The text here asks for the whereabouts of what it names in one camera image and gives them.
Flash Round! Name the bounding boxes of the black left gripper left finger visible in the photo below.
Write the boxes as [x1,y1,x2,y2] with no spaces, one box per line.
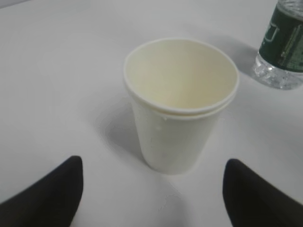
[0,156,84,227]

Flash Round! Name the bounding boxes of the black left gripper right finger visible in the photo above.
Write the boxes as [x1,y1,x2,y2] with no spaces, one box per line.
[223,159,303,227]

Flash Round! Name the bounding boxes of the white paper cup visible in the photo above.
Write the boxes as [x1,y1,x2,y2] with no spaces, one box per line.
[123,38,240,175]

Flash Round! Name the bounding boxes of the clear green-label water bottle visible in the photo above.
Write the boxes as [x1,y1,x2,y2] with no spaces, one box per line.
[252,0,303,90]

